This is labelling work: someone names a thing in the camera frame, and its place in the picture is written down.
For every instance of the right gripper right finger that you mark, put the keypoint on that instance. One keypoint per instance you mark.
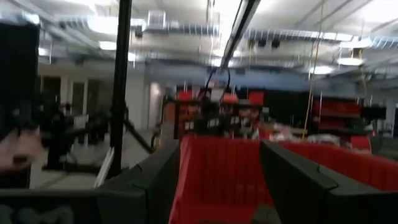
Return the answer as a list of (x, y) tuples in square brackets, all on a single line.
[(311, 202)]

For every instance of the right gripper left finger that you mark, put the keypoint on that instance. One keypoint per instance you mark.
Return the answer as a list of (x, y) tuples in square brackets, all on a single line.
[(136, 202)]

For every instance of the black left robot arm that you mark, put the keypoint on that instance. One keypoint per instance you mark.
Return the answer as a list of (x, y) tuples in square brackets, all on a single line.
[(57, 137)]

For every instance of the red plastic bin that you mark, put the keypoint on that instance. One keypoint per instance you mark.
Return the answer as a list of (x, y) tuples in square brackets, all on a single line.
[(224, 174)]

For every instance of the shelving with red bins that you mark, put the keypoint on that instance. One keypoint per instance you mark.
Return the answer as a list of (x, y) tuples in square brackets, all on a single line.
[(255, 98)]

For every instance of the person's hand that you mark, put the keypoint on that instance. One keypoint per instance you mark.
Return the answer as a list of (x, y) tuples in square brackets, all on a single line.
[(18, 146)]

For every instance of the black upright panel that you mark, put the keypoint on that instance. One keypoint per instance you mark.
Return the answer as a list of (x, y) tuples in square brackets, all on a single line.
[(18, 77)]

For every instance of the square ceiling air vent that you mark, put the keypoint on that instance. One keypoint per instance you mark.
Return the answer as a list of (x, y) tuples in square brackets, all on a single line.
[(157, 18)]

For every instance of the overhead LED light bar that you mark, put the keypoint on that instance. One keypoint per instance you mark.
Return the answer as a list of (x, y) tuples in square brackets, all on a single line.
[(239, 28)]

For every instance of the ribbed ceiling air duct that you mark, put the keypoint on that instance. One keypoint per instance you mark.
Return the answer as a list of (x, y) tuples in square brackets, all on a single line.
[(192, 29)]

